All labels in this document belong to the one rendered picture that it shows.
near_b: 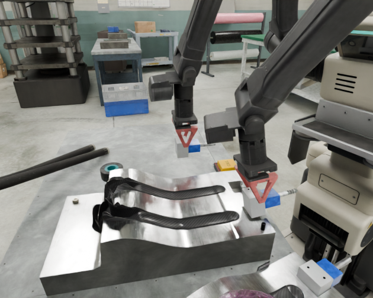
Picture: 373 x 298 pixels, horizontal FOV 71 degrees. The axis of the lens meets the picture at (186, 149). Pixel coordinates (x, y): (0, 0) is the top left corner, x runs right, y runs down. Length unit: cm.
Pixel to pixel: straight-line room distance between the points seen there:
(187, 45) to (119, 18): 627
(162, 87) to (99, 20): 623
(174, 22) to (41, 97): 383
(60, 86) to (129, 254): 403
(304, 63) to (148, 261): 47
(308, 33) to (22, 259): 75
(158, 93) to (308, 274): 54
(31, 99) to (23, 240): 391
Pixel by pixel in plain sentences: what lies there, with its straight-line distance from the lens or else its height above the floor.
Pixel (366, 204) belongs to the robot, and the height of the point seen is 84.
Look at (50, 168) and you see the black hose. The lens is 93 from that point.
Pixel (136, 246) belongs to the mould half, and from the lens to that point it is 57.
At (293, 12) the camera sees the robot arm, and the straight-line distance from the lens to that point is 79.
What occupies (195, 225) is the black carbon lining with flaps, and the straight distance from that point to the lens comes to 64.
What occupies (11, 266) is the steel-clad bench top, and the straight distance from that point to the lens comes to 78.
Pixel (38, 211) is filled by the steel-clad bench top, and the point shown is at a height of 80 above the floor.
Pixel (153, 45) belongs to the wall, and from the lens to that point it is 703.
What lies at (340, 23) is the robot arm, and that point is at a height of 131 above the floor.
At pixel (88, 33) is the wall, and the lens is 697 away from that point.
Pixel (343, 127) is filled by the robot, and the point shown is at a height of 104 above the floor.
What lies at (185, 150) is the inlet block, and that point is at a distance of 83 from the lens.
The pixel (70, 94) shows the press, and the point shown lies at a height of 16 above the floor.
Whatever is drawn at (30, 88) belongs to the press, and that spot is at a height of 30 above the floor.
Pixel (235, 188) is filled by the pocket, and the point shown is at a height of 86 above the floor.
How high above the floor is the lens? 133
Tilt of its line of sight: 28 degrees down
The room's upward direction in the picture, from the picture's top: straight up
